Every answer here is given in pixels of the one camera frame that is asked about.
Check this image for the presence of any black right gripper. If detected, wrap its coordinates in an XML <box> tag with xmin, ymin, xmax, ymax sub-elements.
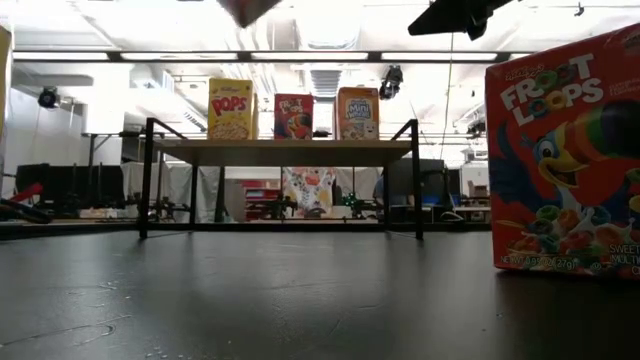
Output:
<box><xmin>407</xmin><ymin>0</ymin><xmax>516</xmax><ymax>41</ymax></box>

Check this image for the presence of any orange Mini Wheats cereal box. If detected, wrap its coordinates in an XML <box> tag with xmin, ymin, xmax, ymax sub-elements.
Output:
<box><xmin>335</xmin><ymin>87</ymin><xmax>380</xmax><ymax>141</ymax></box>

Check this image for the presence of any red Froot Loops cereal box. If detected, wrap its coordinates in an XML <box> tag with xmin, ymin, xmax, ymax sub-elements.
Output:
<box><xmin>484</xmin><ymin>22</ymin><xmax>640</xmax><ymax>280</ymax></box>
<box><xmin>273</xmin><ymin>93</ymin><xmax>315</xmax><ymax>141</ymax></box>
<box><xmin>217</xmin><ymin>0</ymin><xmax>284</xmax><ymax>29</ymax></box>

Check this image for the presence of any wooden shelf with black legs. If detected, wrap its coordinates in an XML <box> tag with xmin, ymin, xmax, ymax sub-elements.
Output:
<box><xmin>138</xmin><ymin>117</ymin><xmax>425</xmax><ymax>241</ymax></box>

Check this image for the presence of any red shelf unit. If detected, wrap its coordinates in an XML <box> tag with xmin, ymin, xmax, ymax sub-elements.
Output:
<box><xmin>243</xmin><ymin>180</ymin><xmax>282</xmax><ymax>221</ymax></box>

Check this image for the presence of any black ceiling spotlight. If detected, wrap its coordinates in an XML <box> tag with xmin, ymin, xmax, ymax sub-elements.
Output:
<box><xmin>378</xmin><ymin>64</ymin><xmax>404</xmax><ymax>101</ymax></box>
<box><xmin>37</xmin><ymin>85</ymin><xmax>60</xmax><ymax>109</ymax></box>

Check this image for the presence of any black overhead light bar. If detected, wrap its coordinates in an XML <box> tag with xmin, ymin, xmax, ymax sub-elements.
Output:
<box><xmin>12</xmin><ymin>48</ymin><xmax>531</xmax><ymax>64</ymax></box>

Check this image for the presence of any dark background screen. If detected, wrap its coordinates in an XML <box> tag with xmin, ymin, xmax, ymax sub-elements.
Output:
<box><xmin>387</xmin><ymin>158</ymin><xmax>446</xmax><ymax>224</ymax></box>

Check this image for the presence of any person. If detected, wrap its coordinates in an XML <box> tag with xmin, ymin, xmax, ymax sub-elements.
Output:
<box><xmin>372</xmin><ymin>174</ymin><xmax>390</xmax><ymax>206</ymax></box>

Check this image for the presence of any white hanging cloth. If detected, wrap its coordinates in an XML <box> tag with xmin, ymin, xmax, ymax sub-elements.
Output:
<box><xmin>119</xmin><ymin>161</ymin><xmax>226</xmax><ymax>224</ymax></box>
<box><xmin>334</xmin><ymin>167</ymin><xmax>384</xmax><ymax>201</ymax></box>

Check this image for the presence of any black table mat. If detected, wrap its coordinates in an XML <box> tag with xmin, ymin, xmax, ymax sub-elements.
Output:
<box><xmin>0</xmin><ymin>227</ymin><xmax>640</xmax><ymax>360</ymax></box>

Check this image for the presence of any black room partition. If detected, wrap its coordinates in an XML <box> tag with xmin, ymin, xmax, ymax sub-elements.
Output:
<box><xmin>14</xmin><ymin>163</ymin><xmax>126</xmax><ymax>211</ymax></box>

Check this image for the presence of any red handle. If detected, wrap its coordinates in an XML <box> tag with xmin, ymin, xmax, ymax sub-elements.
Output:
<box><xmin>9</xmin><ymin>182</ymin><xmax>44</xmax><ymax>204</ymax></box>

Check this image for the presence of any black cable loop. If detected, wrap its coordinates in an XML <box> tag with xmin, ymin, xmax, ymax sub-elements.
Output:
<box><xmin>0</xmin><ymin>197</ymin><xmax>54</xmax><ymax>225</ymax></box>

